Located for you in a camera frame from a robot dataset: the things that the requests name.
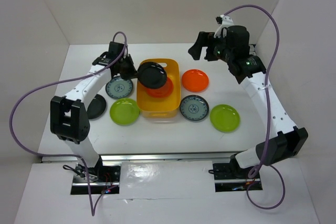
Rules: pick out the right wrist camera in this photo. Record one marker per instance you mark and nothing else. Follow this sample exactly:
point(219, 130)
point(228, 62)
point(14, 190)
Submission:
point(223, 22)

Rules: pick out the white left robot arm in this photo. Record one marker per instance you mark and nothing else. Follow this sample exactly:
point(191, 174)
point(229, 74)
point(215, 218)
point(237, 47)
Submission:
point(69, 119)

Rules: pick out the aluminium rail front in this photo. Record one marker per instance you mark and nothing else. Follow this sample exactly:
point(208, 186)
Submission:
point(165, 156)

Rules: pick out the green plate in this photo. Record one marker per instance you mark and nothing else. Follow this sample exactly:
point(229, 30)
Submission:
point(224, 118)
point(124, 111)

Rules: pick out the green plate left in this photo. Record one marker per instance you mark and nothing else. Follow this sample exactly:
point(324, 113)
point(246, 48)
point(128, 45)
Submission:
point(124, 111)

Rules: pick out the black plate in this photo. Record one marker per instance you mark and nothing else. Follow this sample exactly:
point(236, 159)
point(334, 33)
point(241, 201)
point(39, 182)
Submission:
point(152, 75)
point(96, 107)

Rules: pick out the orange plate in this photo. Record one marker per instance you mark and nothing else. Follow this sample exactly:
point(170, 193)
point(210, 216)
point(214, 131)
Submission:
point(195, 80)
point(163, 91)

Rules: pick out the green plate right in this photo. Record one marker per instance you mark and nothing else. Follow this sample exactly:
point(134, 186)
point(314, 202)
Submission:
point(224, 118)

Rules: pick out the blue floral plate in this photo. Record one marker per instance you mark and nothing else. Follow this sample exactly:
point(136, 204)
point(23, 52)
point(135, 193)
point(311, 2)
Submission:
point(118, 88)
point(194, 108)

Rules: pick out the aluminium rail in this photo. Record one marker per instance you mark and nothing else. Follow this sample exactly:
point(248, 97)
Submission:
point(165, 156)
point(270, 110)

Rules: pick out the yellow plastic bin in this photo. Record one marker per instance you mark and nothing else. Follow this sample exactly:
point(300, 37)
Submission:
point(161, 107)

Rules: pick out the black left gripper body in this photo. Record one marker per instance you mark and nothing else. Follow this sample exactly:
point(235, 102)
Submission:
point(124, 63)

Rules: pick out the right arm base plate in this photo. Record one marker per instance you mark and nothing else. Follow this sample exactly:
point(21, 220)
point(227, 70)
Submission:
point(227, 179)

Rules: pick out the blue floral plate left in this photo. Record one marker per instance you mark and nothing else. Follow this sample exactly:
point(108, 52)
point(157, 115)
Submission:
point(118, 88)

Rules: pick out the aluminium rail right side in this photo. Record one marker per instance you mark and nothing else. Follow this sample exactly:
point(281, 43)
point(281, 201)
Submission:
point(270, 110)

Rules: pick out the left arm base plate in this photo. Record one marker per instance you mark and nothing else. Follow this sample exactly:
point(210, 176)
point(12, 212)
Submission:
point(107, 183)

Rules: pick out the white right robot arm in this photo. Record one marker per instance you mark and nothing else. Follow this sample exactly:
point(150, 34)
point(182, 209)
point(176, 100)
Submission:
point(295, 139)

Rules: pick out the blue floral plate right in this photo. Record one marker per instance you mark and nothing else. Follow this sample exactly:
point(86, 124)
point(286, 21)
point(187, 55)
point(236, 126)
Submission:
point(194, 108)

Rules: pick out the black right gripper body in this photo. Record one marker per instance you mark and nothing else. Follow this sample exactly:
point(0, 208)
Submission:
point(217, 49)

